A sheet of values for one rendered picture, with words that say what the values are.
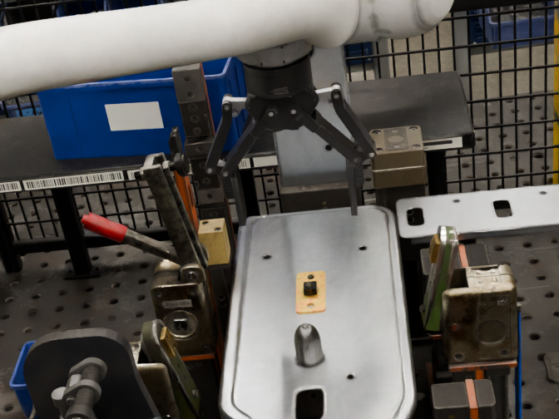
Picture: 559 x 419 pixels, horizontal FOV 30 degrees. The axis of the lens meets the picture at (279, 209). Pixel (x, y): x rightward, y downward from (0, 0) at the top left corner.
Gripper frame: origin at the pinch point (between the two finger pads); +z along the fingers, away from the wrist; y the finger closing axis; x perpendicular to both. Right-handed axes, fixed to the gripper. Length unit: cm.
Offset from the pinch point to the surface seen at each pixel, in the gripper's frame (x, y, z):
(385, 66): 202, 16, 78
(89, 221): -0.9, -25.4, -1.3
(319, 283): 1.3, 1.3, 12.8
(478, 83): 254, 51, 114
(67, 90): 36, -36, -2
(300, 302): -2.2, -1.1, 12.8
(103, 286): 47, -42, 43
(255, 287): 2.2, -7.1, 13.1
